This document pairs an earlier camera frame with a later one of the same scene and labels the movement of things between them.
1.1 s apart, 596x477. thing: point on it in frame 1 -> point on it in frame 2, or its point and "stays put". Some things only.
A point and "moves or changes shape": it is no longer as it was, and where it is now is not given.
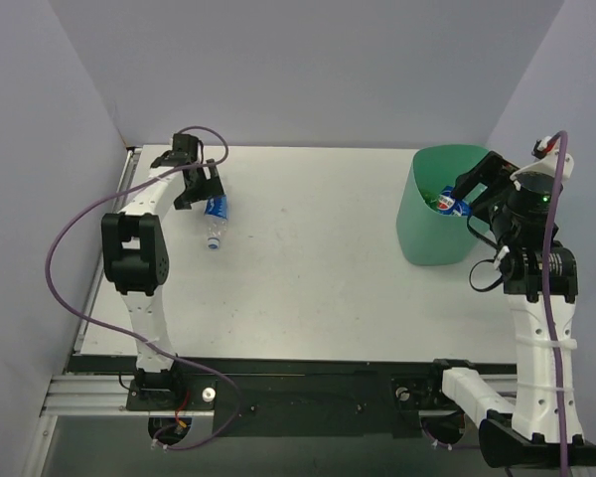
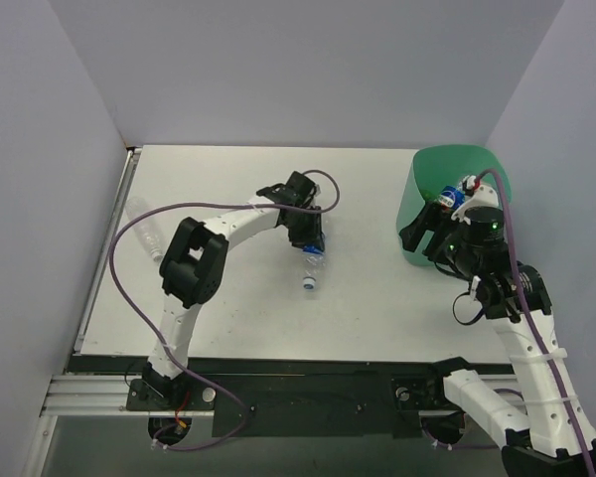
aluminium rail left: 88,396 stays put
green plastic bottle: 431,197 stays put
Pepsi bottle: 448,204 stays put
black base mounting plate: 306,398 stays put
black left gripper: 199,184 -> 307,231
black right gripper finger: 493,170 -> 413,233
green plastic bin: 427,237 stays put
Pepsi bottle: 216,218 moves or changes shape
